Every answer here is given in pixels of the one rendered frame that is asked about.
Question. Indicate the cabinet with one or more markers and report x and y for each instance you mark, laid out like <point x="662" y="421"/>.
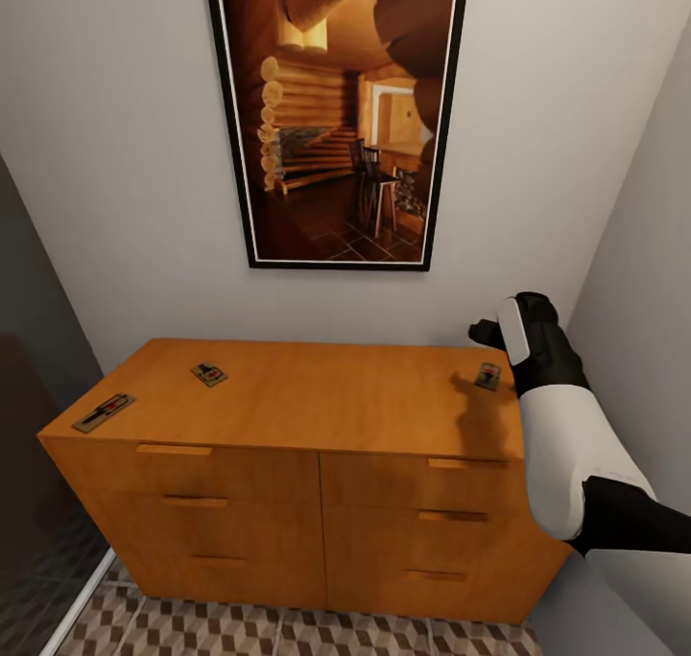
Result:
<point x="357" y="477"/>

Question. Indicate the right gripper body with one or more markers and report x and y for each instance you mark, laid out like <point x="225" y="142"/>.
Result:
<point x="487" y="334"/>

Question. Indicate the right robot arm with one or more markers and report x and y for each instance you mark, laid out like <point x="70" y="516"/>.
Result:
<point x="583" y="487"/>

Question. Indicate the picture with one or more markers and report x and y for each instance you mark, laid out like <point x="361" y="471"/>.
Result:
<point x="338" y="114"/>

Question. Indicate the mousetrap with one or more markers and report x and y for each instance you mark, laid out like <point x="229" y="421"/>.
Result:
<point x="209" y="374"/>
<point x="488" y="376"/>
<point x="108" y="409"/>

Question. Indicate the shower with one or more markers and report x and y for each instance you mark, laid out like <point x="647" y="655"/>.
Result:
<point x="76" y="608"/>

